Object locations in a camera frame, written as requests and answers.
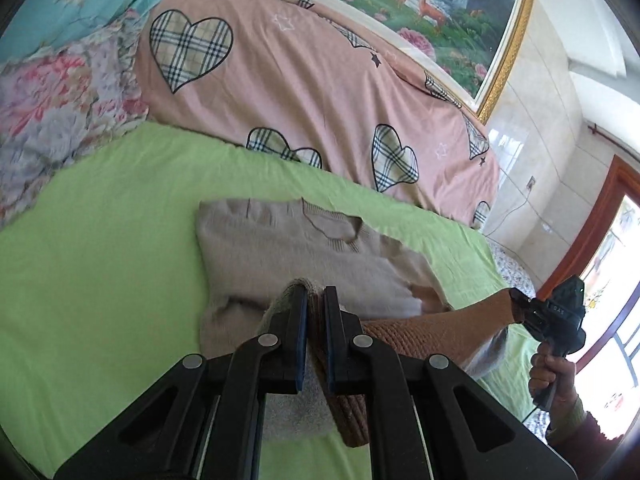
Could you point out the small floral mattress cover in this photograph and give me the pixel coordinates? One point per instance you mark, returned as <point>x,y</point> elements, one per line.
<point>512,270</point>

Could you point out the green bed sheet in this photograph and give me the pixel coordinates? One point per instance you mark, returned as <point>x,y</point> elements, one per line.
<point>125,260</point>

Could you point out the person's right hand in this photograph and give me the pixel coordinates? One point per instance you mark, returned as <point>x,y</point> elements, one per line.
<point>562,380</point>

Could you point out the brown curtain rod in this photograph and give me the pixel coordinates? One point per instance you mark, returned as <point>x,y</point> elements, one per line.
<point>607,136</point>

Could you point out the pink quilt with plaid hearts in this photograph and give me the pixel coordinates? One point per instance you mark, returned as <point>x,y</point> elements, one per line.
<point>300,85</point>

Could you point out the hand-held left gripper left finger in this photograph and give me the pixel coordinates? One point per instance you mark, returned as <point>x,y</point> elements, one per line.
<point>300,340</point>

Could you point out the white wall socket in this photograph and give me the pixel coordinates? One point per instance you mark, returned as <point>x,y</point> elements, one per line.
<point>531,182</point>

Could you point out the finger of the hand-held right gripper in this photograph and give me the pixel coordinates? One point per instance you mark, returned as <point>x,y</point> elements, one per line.
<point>520,305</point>

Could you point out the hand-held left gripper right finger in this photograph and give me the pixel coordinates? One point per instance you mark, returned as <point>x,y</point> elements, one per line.
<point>330,340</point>

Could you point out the brown ribbed knit garment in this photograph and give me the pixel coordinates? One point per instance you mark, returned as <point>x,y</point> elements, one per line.
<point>425,330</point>

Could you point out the blue floral bedding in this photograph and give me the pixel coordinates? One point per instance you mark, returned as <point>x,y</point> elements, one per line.
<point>60,0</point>

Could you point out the beige knit sweater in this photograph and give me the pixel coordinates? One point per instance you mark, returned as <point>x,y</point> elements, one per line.
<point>280,255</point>

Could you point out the person's right forearm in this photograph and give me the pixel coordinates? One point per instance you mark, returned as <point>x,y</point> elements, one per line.
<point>585,440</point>

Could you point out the gold framed landscape painting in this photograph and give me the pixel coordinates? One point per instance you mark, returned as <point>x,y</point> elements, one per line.
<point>450,20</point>

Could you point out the pink grey floral blanket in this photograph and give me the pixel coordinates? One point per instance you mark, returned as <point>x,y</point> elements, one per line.
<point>60,100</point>

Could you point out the wooden door frame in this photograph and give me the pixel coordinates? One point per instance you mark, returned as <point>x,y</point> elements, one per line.
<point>605,195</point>

